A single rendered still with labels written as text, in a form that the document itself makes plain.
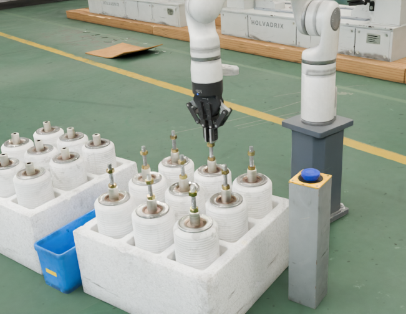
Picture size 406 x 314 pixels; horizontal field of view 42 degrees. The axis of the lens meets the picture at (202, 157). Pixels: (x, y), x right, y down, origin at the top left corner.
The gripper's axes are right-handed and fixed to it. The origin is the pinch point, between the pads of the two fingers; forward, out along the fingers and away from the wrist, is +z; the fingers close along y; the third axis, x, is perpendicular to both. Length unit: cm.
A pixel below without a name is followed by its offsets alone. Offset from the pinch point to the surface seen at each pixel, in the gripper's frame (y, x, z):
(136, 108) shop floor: -116, 79, 35
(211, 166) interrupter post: 0.6, -1.0, 8.3
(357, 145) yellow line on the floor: -1, 90, 35
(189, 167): -7.2, -1.0, 10.6
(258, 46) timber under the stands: -125, 203, 30
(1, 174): -48, -31, 11
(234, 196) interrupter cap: 13.5, -8.6, 9.7
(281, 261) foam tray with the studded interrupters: 19.3, 1.9, 31.3
